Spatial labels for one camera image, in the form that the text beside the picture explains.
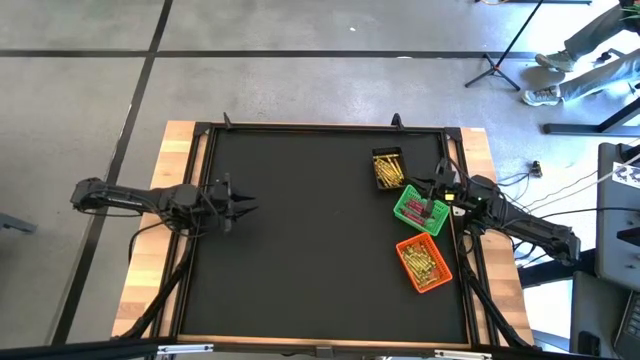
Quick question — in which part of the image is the orange plastic mesh basket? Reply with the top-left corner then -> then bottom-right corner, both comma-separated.
395,232 -> 454,295

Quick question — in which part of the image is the grey computer case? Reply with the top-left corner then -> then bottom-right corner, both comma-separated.
569,269 -> 619,359

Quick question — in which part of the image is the black rig support strut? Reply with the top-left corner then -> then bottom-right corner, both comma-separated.
458,234 -> 534,350
118,239 -> 191,346

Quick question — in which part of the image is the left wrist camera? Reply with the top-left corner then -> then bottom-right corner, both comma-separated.
172,183 -> 201,214

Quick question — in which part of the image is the black desk frame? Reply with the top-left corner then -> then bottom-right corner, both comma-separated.
542,94 -> 640,138

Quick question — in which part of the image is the green plastic mesh basket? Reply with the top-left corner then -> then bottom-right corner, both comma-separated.
392,184 -> 451,237

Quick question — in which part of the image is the printed marker sheet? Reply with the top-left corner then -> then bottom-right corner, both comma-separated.
611,161 -> 640,191

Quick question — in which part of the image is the black keyboard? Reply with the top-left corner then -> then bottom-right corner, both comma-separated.
612,292 -> 640,360

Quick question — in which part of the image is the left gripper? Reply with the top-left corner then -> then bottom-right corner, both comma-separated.
201,173 -> 259,233

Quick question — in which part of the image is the grey furniture foot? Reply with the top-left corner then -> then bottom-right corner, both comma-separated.
0,211 -> 39,235

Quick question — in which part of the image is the black table mat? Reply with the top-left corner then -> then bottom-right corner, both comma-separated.
178,127 -> 470,347

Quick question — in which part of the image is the black plastic mesh basket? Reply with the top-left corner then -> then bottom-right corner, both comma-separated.
371,146 -> 409,191

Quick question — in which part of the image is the black tripod stand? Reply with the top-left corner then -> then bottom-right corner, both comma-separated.
463,0 -> 547,93

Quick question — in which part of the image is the person's shoe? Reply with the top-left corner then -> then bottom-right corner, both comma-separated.
520,85 -> 564,107
534,50 -> 576,74

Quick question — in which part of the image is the grey cabinet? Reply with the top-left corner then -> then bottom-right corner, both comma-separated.
593,141 -> 640,294

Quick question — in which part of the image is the person's leg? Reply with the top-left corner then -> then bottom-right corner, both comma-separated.
558,49 -> 640,101
564,4 -> 640,60

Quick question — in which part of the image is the silver metal bracket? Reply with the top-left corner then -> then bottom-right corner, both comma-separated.
433,349 -> 492,360
156,343 -> 215,356

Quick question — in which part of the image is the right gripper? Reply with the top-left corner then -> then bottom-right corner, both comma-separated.
408,158 -> 474,219

